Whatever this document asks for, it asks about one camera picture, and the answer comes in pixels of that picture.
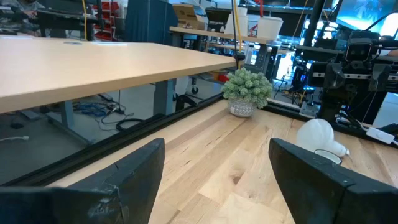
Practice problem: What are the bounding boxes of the white light bulb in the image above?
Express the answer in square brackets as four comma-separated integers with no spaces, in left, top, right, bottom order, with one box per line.
[295,118,351,157]

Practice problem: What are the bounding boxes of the bright display screen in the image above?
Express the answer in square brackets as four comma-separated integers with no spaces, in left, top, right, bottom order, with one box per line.
[335,0,398,38]

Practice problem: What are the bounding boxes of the blue floor cables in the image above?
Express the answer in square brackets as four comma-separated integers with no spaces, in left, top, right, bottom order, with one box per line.
[73,101,113,118]

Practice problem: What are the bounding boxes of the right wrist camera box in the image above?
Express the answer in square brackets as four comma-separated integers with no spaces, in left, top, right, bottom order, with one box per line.
[344,30,381,63]

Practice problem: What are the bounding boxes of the metal frame bracket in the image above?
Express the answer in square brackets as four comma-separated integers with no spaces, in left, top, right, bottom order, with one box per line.
[298,101,320,119]

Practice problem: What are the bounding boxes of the tan side table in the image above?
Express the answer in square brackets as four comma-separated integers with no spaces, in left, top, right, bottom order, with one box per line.
[169,26,282,74]

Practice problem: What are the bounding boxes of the white floor cable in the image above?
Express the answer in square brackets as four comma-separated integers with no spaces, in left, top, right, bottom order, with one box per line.
[0,135,30,143]

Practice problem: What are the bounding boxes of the cardboard box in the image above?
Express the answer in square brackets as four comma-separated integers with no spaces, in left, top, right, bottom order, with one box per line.
[172,3,206,31]

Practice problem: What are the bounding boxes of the large tan desk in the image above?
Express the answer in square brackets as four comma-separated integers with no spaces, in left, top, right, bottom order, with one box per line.
[0,35,238,147]

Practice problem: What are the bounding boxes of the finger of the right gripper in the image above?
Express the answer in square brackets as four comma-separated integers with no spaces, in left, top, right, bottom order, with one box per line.
[368,64,391,93]
[331,62,346,90]

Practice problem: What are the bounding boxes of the black aluminium table frame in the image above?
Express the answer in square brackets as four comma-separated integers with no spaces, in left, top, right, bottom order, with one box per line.
[0,92,398,187]

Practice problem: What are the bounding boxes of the black workbench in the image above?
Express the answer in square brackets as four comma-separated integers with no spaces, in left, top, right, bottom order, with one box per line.
[36,7,103,41]

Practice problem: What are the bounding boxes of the black hanging cable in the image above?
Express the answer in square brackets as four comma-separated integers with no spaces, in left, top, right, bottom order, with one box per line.
[230,0,239,57]

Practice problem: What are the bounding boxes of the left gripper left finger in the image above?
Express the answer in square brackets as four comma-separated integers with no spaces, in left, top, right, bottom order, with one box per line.
[0,138,165,224]

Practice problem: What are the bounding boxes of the yellow hanging cable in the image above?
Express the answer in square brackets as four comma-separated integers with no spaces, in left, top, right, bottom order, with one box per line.
[232,0,244,70]

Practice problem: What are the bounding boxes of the person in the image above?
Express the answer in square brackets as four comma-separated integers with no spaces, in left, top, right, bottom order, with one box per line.
[0,0,46,35]

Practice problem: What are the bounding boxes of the white lamp cord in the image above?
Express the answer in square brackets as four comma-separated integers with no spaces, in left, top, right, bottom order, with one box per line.
[336,116,398,146]

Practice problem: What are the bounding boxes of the green potted plant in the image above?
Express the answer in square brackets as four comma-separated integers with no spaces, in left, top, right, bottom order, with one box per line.
[221,67,274,118]

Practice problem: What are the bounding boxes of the white cord switch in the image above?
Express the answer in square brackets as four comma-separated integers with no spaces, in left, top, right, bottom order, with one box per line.
[365,126,396,145]

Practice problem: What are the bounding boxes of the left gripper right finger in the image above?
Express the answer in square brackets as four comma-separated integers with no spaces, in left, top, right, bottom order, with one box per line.
[269,138,398,224]

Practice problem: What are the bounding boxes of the blue partition panel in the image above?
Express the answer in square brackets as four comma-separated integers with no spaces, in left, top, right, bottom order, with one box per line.
[124,0,178,46]

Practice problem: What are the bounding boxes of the black coiled floor cable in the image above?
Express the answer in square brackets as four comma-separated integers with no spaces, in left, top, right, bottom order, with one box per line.
[115,116,147,132]

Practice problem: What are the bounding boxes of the red shelving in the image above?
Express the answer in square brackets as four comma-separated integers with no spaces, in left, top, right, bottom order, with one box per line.
[93,1,121,41]

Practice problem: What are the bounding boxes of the white bucket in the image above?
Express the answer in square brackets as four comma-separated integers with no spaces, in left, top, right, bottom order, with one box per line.
[257,16,284,40]
[224,6,249,35]

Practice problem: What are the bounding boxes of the black vertical pole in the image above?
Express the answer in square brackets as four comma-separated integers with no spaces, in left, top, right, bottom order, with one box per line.
[303,0,326,47]

